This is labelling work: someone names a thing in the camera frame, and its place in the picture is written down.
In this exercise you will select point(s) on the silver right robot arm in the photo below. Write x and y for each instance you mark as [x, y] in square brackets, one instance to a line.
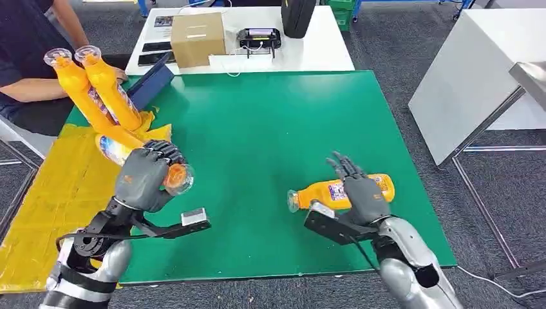
[405, 264]

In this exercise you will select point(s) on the person's right hand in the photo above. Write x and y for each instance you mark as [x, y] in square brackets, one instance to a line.
[120, 75]

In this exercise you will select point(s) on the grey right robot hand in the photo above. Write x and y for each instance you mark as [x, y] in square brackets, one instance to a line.
[367, 200]

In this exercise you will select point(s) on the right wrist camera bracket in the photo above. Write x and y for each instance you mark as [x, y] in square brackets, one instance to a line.
[337, 228]

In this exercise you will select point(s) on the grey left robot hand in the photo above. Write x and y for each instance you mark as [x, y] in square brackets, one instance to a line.
[141, 183]

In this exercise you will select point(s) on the person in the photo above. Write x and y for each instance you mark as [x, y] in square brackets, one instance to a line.
[25, 47]

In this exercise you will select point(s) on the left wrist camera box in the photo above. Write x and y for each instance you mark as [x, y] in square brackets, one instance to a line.
[194, 217]

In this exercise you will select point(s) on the black bag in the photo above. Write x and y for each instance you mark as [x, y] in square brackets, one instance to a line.
[297, 16]

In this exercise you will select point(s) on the brown cardboard box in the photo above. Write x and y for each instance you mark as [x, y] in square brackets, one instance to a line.
[197, 39]

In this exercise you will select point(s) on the orange drink bottle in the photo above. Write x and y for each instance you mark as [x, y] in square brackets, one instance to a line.
[111, 91]
[324, 194]
[79, 91]
[111, 149]

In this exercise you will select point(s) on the black controller with screen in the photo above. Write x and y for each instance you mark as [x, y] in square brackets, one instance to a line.
[259, 38]

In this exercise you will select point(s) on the blue metal frame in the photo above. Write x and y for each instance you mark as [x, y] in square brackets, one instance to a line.
[409, 1]

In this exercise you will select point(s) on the steel bench top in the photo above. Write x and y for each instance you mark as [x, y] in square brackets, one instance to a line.
[531, 79]

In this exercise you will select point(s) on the black phone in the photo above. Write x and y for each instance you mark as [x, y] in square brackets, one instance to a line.
[156, 46]
[151, 58]

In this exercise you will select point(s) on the large white side table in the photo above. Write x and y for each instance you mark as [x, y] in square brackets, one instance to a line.
[467, 81]

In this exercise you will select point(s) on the grey metal chair frame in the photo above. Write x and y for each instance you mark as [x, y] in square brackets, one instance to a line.
[19, 136]

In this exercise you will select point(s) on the green plastic crate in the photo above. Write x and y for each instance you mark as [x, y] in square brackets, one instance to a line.
[341, 12]

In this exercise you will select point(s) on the grey metal table frame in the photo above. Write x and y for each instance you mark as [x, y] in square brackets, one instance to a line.
[480, 200]

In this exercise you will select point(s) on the yellow sheet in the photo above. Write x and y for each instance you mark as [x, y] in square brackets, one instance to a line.
[55, 204]

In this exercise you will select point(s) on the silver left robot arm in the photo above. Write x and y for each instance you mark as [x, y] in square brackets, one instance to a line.
[98, 264]

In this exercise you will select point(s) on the printed paper leaflet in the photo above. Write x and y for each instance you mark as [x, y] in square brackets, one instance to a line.
[162, 25]

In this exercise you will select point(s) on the green table mat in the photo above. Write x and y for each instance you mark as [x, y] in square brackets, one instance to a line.
[264, 140]

